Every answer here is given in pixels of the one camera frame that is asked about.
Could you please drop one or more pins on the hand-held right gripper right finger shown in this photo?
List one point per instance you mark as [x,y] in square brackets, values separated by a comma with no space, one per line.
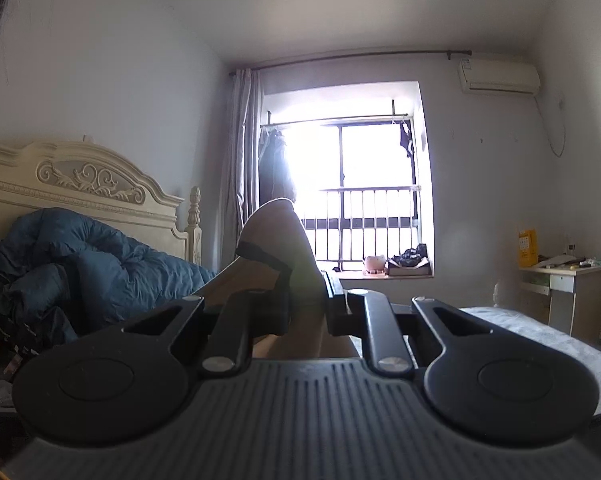
[338,310]

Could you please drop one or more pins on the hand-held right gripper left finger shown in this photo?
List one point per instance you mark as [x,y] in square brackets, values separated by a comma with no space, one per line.
[270,310]

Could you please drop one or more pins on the beige zip hoodie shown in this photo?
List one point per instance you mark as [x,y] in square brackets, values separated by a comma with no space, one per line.
[275,230]

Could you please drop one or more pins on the hanging grey clothes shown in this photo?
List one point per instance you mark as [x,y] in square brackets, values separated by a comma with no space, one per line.
[275,165]

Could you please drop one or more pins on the dark clothes pile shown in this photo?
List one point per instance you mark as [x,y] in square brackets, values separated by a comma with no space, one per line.
[20,330]

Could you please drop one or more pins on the box of dark items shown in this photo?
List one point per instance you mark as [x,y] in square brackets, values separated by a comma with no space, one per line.
[408,262]

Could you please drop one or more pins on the barred window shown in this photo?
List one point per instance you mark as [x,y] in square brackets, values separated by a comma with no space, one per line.
[370,170]

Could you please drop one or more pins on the grey curtain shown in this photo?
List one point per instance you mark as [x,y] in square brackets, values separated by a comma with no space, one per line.
[240,160]

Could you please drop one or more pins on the blue quilt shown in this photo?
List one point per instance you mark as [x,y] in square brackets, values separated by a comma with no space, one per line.
[105,270]

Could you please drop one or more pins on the hanging dark garment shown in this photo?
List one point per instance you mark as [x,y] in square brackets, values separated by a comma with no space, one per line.
[405,140]

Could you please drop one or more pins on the grey bed blanket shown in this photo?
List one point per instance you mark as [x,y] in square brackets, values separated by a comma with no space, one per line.
[530,340]

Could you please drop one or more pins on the yellow box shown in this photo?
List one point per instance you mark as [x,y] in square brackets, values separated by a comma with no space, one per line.
[527,247]

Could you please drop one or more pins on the small cream desk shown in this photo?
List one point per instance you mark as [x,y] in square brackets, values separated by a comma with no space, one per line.
[563,290]

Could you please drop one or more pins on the cream carved headboard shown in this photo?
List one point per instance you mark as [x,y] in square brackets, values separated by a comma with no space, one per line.
[80,180]

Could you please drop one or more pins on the dark curtain rod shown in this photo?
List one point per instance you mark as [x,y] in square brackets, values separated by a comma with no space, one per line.
[350,59]

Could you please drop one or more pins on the white air conditioner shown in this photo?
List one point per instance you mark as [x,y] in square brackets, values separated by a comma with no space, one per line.
[498,76]

